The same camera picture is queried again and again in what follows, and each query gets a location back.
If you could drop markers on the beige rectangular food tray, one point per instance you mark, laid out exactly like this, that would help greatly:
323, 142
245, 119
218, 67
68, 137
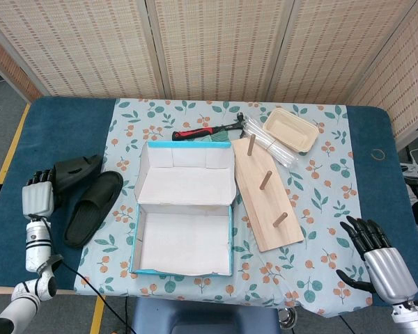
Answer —
289, 130

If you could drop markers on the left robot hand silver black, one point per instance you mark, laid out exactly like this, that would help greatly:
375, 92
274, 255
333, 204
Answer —
38, 200

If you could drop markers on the bundle of clear plastic straws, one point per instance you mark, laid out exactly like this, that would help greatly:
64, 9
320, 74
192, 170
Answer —
278, 149

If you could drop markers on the round metal caster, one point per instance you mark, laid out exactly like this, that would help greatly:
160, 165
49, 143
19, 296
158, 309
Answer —
287, 317

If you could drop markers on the tan rubber band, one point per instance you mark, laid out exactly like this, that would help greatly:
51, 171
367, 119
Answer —
372, 152

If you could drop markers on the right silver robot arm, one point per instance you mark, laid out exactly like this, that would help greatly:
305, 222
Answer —
412, 318

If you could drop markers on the black rubber slipper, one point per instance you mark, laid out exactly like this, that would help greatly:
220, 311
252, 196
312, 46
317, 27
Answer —
78, 170
90, 208

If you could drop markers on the white chair base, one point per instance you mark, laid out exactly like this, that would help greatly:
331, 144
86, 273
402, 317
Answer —
416, 169

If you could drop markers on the floral light blue tablecloth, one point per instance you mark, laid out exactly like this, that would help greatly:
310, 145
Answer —
327, 195

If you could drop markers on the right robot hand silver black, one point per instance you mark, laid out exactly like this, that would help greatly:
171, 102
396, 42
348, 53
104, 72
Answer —
390, 275

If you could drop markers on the bamboo folding screen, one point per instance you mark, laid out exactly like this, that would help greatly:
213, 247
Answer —
216, 48

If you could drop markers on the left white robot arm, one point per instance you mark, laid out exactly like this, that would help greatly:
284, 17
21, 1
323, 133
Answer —
36, 250

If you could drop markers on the green comb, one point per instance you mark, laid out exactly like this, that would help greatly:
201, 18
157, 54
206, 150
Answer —
212, 138

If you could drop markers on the wooden board with three pegs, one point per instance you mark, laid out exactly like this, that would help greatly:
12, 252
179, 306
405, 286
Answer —
264, 208

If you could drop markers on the blue cardboard shoe box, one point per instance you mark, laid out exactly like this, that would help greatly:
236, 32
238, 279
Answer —
184, 188

